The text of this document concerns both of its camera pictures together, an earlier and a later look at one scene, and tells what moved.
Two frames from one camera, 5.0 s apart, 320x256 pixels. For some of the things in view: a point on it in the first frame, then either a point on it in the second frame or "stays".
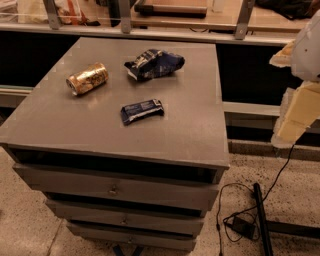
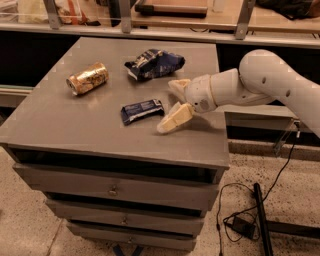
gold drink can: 86,79 stays
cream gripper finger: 301,109 to 180,115
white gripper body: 310,55 to 199,92
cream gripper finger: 283,58 to 179,86
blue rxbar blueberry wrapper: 134,112 stays
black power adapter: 243,227 stays
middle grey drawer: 191,222 stays
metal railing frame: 52,24 stays
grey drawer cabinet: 126,141 stays
